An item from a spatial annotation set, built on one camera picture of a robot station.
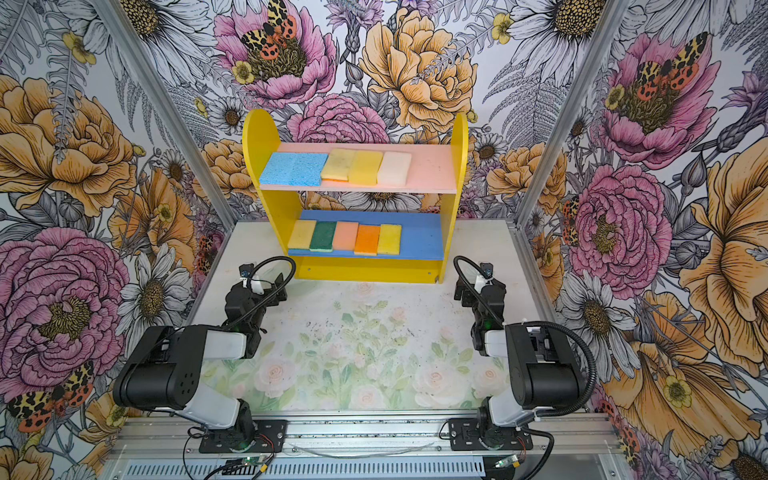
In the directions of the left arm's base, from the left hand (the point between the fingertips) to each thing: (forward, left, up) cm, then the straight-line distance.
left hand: (268, 282), depth 93 cm
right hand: (-1, -64, 0) cm, 64 cm away
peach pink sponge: (+13, -23, +7) cm, 28 cm away
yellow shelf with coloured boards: (+39, -25, -6) cm, 47 cm away
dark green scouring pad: (+13, -16, +7) cm, 22 cm away
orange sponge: (+10, -31, +8) cm, 33 cm away
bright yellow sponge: (+11, -37, +7) cm, 40 cm away
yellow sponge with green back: (+14, -10, +7) cm, 18 cm away
